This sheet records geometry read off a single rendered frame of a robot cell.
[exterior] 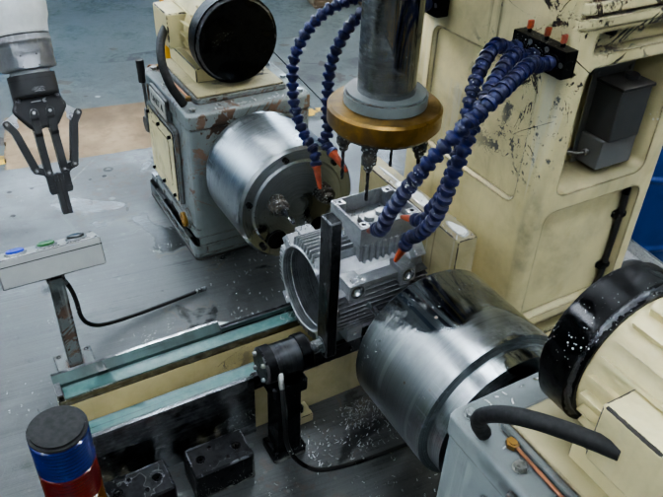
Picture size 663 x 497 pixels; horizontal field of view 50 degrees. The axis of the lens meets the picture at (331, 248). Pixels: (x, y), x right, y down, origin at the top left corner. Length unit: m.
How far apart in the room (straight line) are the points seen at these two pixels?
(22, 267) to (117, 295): 0.36
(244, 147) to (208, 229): 0.30
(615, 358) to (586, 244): 0.66
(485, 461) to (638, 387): 0.20
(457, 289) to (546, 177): 0.25
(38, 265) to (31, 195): 0.73
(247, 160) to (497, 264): 0.50
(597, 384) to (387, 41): 0.56
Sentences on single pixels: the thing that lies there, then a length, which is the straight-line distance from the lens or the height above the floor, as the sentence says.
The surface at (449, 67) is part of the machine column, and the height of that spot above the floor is 1.33.
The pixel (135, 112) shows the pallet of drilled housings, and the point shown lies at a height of 0.15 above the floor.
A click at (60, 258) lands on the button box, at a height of 1.06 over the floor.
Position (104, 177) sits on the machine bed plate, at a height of 0.80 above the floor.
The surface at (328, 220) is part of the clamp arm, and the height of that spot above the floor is 1.25.
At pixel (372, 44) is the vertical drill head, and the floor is 1.44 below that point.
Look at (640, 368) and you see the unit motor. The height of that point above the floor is 1.33.
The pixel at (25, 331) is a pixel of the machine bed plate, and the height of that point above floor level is 0.80.
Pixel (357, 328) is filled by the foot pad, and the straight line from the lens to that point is 1.21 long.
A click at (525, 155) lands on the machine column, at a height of 1.27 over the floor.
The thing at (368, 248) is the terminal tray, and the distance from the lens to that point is 1.19.
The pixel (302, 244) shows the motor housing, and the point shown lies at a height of 1.10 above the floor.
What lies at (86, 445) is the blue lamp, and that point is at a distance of 0.79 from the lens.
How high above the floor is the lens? 1.79
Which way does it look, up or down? 36 degrees down
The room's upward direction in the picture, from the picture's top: 3 degrees clockwise
